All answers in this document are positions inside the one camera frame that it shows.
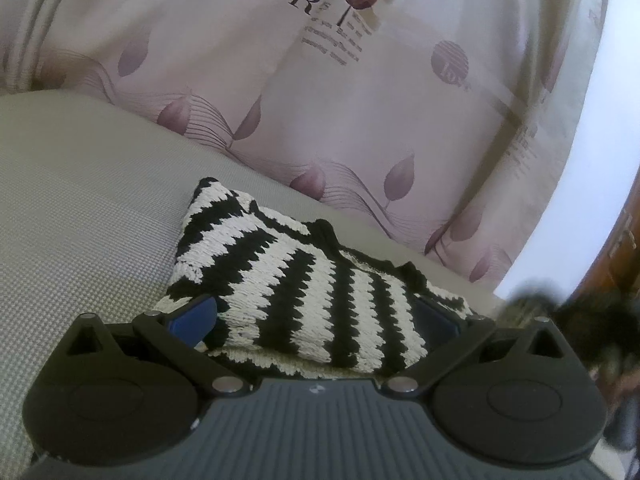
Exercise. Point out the brown wooden door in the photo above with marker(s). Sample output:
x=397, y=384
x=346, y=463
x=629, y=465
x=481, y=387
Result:
x=602, y=318

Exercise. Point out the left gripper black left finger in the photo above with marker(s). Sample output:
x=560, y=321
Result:
x=113, y=394

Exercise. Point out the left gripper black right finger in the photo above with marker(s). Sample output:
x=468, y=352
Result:
x=508, y=395

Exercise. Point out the black white striped knit cardigan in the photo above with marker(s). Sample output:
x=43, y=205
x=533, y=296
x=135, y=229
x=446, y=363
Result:
x=292, y=301

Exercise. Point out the pink leaf print curtain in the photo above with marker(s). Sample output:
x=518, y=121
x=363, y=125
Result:
x=444, y=124

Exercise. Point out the grey woven seat cushion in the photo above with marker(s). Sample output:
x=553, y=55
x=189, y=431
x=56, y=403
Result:
x=92, y=199

